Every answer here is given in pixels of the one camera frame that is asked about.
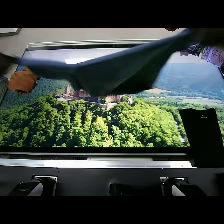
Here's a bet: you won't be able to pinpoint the blue garment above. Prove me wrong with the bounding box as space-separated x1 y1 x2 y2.
16 28 202 98

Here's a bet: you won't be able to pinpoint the orange garment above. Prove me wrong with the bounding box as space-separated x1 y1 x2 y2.
7 67 41 95

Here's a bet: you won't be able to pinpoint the silver frame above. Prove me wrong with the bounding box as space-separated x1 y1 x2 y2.
0 151 224 197

